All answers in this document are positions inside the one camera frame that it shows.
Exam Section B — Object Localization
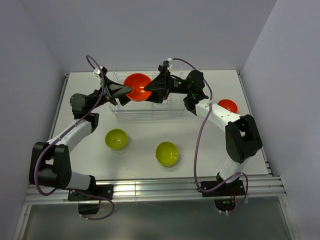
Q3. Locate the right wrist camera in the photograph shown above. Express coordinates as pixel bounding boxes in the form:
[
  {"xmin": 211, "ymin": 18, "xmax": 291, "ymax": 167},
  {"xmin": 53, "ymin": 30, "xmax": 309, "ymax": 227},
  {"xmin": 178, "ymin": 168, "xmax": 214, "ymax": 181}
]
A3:
[{"xmin": 158, "ymin": 57, "xmax": 173, "ymax": 72}]

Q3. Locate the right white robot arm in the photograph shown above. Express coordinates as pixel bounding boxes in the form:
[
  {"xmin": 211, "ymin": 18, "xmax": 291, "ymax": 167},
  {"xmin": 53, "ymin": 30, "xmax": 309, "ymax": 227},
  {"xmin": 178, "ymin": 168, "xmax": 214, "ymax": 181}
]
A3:
[{"xmin": 144, "ymin": 64, "xmax": 263, "ymax": 195}]

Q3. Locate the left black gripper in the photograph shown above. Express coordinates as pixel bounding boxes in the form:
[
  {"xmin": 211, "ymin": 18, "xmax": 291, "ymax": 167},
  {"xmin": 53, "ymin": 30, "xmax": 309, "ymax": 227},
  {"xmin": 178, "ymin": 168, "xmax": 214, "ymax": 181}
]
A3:
[{"xmin": 88, "ymin": 74, "xmax": 138, "ymax": 112}]

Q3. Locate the aluminium mounting rail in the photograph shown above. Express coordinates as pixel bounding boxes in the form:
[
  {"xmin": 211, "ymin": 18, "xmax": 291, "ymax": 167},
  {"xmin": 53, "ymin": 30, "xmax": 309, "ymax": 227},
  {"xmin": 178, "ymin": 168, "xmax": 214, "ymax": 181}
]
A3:
[{"xmin": 23, "ymin": 174, "xmax": 287, "ymax": 205}]

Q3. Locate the orange bowl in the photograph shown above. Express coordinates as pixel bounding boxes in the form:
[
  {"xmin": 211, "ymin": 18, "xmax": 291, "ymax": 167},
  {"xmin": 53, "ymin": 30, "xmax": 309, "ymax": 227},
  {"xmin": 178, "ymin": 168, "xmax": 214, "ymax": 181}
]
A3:
[
  {"xmin": 218, "ymin": 99, "xmax": 238, "ymax": 114},
  {"xmin": 123, "ymin": 73, "xmax": 152, "ymax": 102}
]

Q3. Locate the green bowl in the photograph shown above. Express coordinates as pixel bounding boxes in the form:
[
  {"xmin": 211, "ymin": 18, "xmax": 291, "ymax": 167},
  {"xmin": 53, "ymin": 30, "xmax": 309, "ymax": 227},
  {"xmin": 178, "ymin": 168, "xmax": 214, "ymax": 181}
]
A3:
[
  {"xmin": 155, "ymin": 141, "xmax": 179, "ymax": 167},
  {"xmin": 104, "ymin": 128, "xmax": 128, "ymax": 150}
]

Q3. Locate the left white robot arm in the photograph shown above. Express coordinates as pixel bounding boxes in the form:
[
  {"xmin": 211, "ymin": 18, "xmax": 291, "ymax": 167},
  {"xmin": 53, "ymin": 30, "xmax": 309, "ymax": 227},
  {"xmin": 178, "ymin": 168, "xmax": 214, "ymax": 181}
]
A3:
[{"xmin": 29, "ymin": 73, "xmax": 132, "ymax": 200}]

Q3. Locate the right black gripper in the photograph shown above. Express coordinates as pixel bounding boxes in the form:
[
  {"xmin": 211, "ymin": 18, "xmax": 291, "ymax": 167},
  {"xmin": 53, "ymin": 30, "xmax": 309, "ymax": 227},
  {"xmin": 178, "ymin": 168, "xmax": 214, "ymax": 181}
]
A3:
[{"xmin": 142, "ymin": 65, "xmax": 192, "ymax": 104}]

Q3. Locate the wire dish rack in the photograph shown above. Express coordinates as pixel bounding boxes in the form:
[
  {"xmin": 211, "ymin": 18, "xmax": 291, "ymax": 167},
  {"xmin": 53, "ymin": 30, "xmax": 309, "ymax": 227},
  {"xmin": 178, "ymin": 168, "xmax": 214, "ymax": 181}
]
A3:
[{"xmin": 109, "ymin": 66, "xmax": 186, "ymax": 122}]

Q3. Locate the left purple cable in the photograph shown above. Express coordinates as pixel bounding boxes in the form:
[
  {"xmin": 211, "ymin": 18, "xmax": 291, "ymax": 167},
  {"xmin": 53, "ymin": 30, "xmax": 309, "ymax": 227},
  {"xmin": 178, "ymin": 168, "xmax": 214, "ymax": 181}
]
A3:
[{"xmin": 34, "ymin": 54, "xmax": 115, "ymax": 221}]

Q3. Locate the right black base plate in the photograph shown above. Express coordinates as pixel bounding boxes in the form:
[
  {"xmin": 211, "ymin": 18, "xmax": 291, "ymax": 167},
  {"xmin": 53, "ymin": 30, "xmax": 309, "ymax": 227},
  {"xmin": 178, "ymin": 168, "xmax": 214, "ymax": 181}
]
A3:
[{"xmin": 200, "ymin": 180, "xmax": 246, "ymax": 211}]

